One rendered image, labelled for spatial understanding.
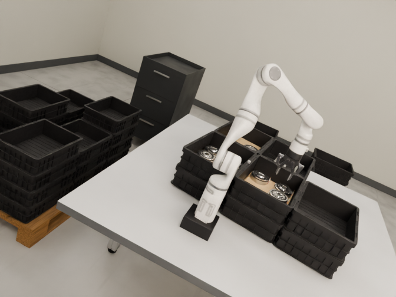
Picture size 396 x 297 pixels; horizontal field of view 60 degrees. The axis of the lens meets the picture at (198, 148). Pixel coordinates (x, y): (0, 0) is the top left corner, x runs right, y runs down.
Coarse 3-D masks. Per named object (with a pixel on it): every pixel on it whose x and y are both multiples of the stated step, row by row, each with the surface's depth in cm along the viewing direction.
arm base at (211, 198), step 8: (208, 184) 150; (208, 192) 149; (216, 192) 147; (224, 192) 148; (200, 200) 153; (208, 200) 149; (216, 200) 149; (200, 208) 152; (208, 208) 150; (216, 208) 151; (200, 216) 153; (208, 216) 151
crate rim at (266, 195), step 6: (258, 156) 195; (252, 162) 185; (270, 162) 195; (246, 168) 176; (282, 168) 193; (240, 174) 168; (240, 180) 163; (246, 186) 162; (252, 186) 161; (300, 186) 179; (258, 192) 160; (264, 192) 160; (300, 192) 173; (264, 198) 160; (270, 198) 158; (294, 198) 165; (276, 204) 158; (282, 204) 157; (294, 204) 159; (288, 210) 156
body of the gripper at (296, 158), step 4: (288, 152) 167; (292, 152) 165; (284, 156) 170; (288, 156) 169; (292, 156) 166; (296, 156) 165; (300, 156) 165; (284, 160) 171; (292, 160) 169; (296, 160) 168; (288, 164) 170; (296, 164) 168
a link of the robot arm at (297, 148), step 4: (292, 140) 174; (292, 144) 166; (296, 144) 164; (300, 144) 163; (292, 148) 165; (296, 148) 164; (300, 148) 163; (304, 148) 164; (308, 148) 171; (296, 152) 164; (300, 152) 164; (304, 152) 165
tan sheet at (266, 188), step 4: (248, 176) 192; (248, 180) 187; (252, 180) 189; (252, 184) 185; (256, 184) 186; (268, 184) 191; (272, 184) 193; (260, 188) 184; (264, 188) 186; (268, 188) 187; (292, 192) 193
